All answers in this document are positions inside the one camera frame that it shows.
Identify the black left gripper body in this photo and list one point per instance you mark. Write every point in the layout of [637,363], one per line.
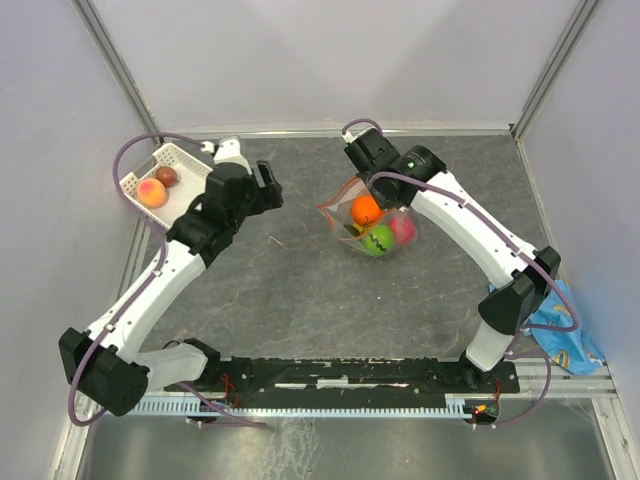
[260,198]

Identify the orange toy fruit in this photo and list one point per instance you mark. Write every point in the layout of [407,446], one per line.
[365,211]

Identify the clear zip top bag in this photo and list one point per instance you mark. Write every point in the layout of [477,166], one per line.
[337,213]

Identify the dark green avocado toy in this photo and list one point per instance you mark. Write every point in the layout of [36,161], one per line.
[354,230]

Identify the red apple toy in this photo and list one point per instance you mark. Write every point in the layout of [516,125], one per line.
[403,229]

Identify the green watermelon toy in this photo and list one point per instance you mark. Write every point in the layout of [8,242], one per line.
[378,240]

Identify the white plastic basket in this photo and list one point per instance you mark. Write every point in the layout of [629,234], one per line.
[192,176]

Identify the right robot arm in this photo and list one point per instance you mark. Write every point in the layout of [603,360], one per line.
[521,274]

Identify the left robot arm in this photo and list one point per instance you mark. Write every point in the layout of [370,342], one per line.
[104,362]

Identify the brown toy fruit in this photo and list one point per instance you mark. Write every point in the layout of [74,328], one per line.
[168,176]

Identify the peach toy fruit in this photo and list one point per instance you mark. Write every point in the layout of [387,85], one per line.
[151,193]

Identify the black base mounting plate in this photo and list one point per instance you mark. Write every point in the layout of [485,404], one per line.
[332,399]

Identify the blue patterned cloth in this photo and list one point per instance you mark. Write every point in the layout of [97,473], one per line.
[557,331]

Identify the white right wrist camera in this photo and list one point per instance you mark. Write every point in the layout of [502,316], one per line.
[351,136]

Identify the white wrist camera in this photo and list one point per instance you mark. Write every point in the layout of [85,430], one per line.
[351,136]
[227,150]

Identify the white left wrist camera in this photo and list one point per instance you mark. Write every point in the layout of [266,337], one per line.
[227,150]

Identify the aluminium frame rail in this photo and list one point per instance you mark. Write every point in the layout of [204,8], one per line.
[575,385]

